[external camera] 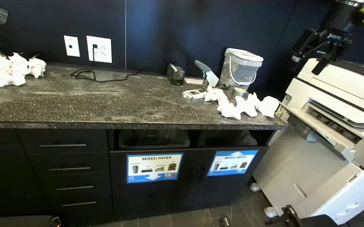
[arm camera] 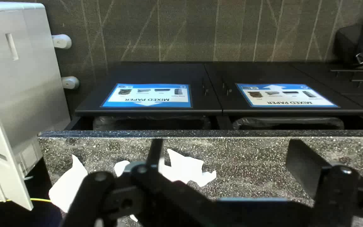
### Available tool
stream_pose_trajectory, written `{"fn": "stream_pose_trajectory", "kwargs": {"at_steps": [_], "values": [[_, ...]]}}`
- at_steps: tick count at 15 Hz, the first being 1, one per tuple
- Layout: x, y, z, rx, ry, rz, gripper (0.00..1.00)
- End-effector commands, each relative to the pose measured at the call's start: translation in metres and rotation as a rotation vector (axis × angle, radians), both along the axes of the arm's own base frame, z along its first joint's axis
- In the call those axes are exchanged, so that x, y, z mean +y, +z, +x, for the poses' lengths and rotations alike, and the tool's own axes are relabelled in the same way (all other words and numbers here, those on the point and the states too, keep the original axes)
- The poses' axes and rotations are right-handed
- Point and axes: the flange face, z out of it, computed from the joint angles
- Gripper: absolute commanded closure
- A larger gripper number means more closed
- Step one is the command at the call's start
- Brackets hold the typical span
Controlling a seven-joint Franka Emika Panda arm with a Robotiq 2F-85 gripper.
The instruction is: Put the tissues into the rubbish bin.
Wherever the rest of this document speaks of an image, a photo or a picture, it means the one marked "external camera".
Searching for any white crumpled paper pile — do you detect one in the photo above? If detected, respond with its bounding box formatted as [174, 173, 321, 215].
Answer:
[0, 49, 48, 96]

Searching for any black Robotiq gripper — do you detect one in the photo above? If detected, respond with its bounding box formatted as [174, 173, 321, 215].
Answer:
[292, 28, 354, 77]

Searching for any black power cable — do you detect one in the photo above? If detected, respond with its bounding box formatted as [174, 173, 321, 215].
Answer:
[69, 43, 141, 83]

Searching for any white wall data plate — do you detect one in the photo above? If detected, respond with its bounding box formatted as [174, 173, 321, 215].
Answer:
[62, 34, 82, 58]

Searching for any white wall power outlet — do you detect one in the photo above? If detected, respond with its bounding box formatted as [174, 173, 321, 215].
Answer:
[85, 34, 114, 65]

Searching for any silver drawer handle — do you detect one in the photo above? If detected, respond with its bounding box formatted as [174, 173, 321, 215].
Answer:
[48, 165, 92, 173]
[39, 143, 87, 149]
[61, 201, 97, 208]
[55, 184, 95, 192]

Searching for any clear plastic bucket white lid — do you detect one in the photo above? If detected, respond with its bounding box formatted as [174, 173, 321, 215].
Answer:
[219, 47, 264, 91]

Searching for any blue paper label down arrow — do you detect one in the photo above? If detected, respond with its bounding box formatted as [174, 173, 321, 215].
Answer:
[125, 152, 183, 184]

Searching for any white tissue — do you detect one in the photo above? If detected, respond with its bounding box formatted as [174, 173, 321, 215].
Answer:
[203, 86, 230, 109]
[255, 95, 282, 120]
[216, 99, 243, 121]
[235, 92, 260, 119]

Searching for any black recycling bin lid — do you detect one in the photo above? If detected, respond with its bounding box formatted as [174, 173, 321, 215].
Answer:
[0, 123, 275, 226]

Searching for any small black desk device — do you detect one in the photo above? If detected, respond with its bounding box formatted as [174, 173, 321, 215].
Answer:
[165, 62, 186, 86]

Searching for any blue paper label up arrow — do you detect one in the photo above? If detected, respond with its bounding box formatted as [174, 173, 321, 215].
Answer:
[206, 149, 259, 178]

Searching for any large white office printer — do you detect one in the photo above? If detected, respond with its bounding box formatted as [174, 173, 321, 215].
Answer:
[251, 57, 364, 226]

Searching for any grey white stapler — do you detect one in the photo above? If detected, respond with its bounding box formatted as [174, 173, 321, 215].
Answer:
[181, 58, 224, 101]

